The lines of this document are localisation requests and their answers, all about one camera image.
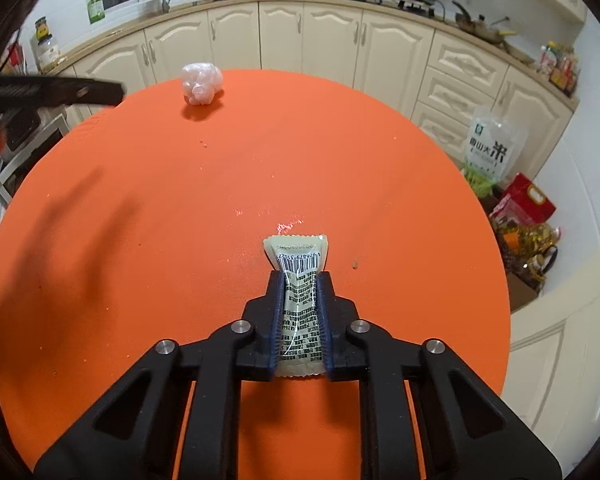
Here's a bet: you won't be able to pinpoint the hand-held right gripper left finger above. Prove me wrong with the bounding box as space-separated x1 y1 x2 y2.
34 270 287 480

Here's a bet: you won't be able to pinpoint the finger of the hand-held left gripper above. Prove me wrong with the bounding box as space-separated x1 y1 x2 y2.
0 76 126 118

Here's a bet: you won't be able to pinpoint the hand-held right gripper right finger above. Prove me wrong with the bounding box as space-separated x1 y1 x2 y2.
316 271 563 480

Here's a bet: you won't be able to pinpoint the pale green snack packet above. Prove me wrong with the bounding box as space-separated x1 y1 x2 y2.
262 232 329 378

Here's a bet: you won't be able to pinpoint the glass jar with label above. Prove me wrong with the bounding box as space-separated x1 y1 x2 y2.
34 16 63 75

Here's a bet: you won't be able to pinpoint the white glass door appliance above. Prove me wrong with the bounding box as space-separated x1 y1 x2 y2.
0 110 71 201

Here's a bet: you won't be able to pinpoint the white crumpled plastic bag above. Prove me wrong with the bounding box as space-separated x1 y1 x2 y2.
180 61 225 107

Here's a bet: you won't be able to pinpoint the round orange table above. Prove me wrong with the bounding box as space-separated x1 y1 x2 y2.
0 67 512 471

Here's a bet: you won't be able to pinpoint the cream base kitchen cabinets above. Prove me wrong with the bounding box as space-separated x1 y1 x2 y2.
40 0 581 181

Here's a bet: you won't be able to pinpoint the white door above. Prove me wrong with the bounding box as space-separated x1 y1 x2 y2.
507 240 600 436

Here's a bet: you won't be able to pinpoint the red gift box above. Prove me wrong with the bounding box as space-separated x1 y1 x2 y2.
490 172 557 226

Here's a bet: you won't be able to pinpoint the clear rice bag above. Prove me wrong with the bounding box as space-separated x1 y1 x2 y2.
462 106 527 196

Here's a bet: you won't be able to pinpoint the black gas stove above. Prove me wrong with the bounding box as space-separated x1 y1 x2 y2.
335 0 436 16

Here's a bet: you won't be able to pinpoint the steel wok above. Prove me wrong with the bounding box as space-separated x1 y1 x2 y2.
452 0 520 45

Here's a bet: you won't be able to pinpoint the cluster of condiment bottles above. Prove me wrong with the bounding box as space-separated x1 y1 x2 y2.
539 42 580 97

